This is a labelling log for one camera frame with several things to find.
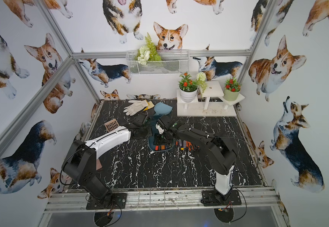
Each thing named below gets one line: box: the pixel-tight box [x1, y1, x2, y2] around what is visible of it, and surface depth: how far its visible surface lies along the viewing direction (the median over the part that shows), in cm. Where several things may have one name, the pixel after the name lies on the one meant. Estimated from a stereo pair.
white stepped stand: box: [176, 80, 246, 117], surface depth 112 cm
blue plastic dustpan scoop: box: [154, 102, 174, 120], surface depth 116 cm
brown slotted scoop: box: [103, 118, 120, 132], surface depth 108 cm
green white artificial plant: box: [134, 32, 163, 66], surface depth 82 cm
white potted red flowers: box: [178, 71, 200, 103], surface depth 91 cm
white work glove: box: [122, 99, 149, 116], surface depth 116 cm
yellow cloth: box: [143, 99, 156, 112], surface depth 120 cm
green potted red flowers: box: [223, 76, 243, 102], surface depth 95 cm
